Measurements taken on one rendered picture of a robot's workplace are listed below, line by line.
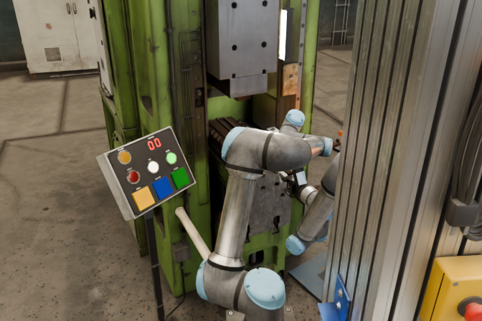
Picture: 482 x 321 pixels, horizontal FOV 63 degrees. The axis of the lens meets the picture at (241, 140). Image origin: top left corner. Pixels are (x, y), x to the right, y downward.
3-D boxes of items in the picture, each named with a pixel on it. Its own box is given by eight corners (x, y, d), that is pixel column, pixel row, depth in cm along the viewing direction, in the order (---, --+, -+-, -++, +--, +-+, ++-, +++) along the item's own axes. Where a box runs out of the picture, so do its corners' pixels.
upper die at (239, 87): (267, 92, 194) (267, 73, 189) (229, 98, 185) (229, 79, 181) (230, 71, 227) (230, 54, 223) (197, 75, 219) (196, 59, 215)
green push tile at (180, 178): (190, 182, 174) (183, 167, 173) (178, 189, 168) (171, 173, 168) (188, 182, 175) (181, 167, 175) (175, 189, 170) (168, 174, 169)
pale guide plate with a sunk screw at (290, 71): (297, 94, 217) (298, 63, 210) (282, 96, 214) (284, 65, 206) (295, 92, 219) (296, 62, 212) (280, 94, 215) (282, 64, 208)
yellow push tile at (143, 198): (155, 202, 160) (147, 185, 159) (140, 211, 154) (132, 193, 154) (153, 203, 161) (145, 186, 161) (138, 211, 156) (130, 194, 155)
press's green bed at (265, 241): (285, 284, 250) (289, 223, 229) (232, 305, 235) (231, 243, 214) (245, 233, 294) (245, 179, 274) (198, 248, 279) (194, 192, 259)
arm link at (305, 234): (357, 176, 118) (299, 264, 149) (374, 163, 125) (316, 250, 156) (327, 152, 123) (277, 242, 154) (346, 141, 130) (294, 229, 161)
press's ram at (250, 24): (291, 69, 195) (296, -18, 178) (219, 80, 179) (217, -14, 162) (251, 52, 229) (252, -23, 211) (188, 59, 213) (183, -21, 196)
